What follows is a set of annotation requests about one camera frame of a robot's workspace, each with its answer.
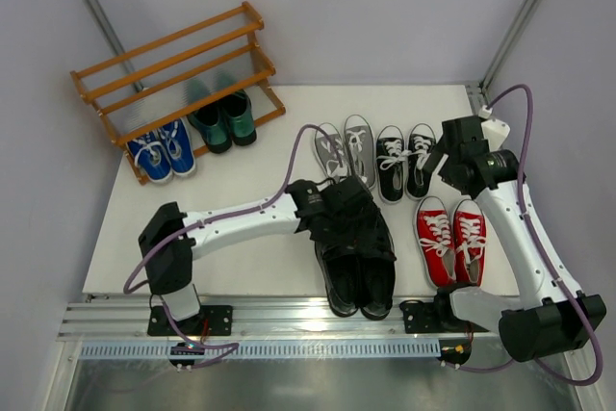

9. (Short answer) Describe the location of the black loafer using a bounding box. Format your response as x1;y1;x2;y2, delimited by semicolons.
315;242;360;318
355;218;398;321

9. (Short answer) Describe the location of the blue sneaker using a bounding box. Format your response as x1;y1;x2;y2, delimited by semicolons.
126;131;172;184
159;118;196;177

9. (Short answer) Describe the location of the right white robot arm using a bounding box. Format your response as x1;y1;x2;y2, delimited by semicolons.
424;116;606;362

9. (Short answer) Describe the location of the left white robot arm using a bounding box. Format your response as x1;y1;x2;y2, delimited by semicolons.
138;177;396;322

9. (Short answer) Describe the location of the wooden shoe shelf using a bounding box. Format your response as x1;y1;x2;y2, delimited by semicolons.
70;1;286;185

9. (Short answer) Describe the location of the right black sneaker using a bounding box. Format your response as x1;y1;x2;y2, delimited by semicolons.
406;123;436;200

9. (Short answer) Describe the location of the black sneaker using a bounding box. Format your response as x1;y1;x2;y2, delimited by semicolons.
375;125;408;204
406;123;436;200

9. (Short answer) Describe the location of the left black sneaker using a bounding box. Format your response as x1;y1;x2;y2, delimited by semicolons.
375;125;408;204

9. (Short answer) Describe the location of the right red sneaker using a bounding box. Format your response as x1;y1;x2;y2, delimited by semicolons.
452;199;487;286

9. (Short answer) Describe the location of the red sneaker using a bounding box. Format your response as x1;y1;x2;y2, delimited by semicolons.
415;196;456;288
452;199;487;286

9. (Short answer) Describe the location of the left grey sneaker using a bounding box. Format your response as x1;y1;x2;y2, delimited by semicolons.
313;122;351;182

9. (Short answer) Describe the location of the grey sneaker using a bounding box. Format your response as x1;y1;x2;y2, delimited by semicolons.
313;122;351;182
344;115;376;190

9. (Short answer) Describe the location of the left red sneaker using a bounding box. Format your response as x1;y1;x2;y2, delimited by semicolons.
415;196;456;288

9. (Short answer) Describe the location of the right grey sneaker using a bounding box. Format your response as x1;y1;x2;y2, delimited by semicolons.
344;115;376;190

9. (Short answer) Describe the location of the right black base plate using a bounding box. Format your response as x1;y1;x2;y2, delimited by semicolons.
399;300;445;334

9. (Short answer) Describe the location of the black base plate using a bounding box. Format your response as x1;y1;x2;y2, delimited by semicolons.
146;305;233;337
399;300;445;334

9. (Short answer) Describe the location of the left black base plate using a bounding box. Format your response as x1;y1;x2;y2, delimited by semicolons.
146;305;233;337

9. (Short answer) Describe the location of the slotted cable duct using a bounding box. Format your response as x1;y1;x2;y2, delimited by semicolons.
78;338;441;361

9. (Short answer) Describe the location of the aluminium mounting rail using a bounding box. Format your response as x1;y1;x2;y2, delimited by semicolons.
56;295;540;341

